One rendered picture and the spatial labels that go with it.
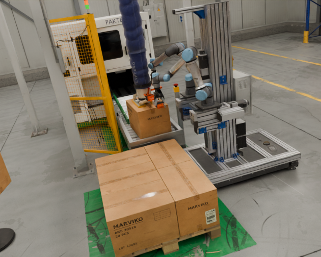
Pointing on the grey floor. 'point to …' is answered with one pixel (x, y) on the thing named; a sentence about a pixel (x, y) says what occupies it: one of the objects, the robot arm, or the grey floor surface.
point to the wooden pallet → (168, 246)
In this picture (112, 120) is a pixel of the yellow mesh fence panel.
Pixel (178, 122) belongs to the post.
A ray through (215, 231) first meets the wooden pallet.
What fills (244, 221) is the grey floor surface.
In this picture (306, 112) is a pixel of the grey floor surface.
